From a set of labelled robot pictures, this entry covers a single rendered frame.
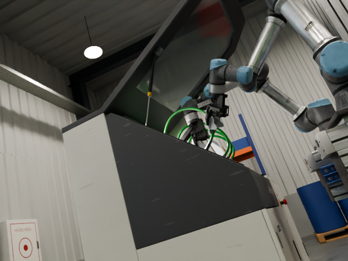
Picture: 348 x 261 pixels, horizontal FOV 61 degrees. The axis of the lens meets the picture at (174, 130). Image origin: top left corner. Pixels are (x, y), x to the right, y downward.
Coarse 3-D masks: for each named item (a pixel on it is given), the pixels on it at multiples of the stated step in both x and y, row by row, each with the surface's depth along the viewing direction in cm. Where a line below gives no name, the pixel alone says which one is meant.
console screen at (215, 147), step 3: (207, 141) 213; (213, 141) 240; (213, 144) 228; (216, 144) 244; (213, 147) 219; (216, 147) 234; (219, 147) 247; (213, 150) 210; (216, 150) 223; (219, 150) 235; (222, 150) 251; (216, 153) 213; (219, 153) 224; (222, 153) 239
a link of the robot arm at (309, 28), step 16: (272, 0) 123; (288, 0) 120; (288, 16) 120; (304, 16) 115; (304, 32) 115; (320, 32) 112; (320, 48) 110; (336, 48) 105; (320, 64) 112; (336, 64) 105; (336, 80) 113
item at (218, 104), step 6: (216, 96) 136; (222, 96) 135; (216, 102) 139; (222, 102) 136; (210, 108) 140; (216, 108) 137; (222, 108) 137; (228, 108) 140; (210, 114) 142; (216, 114) 140; (222, 114) 141
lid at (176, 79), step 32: (192, 0) 143; (224, 0) 162; (160, 32) 144; (192, 32) 162; (224, 32) 185; (160, 64) 159; (192, 64) 181; (128, 96) 153; (160, 96) 177; (192, 96) 203; (160, 128) 197
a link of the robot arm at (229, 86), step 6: (264, 66) 170; (264, 72) 171; (258, 78) 176; (264, 78) 177; (228, 84) 162; (234, 84) 163; (204, 90) 159; (228, 90) 163; (204, 96) 161; (210, 96) 158
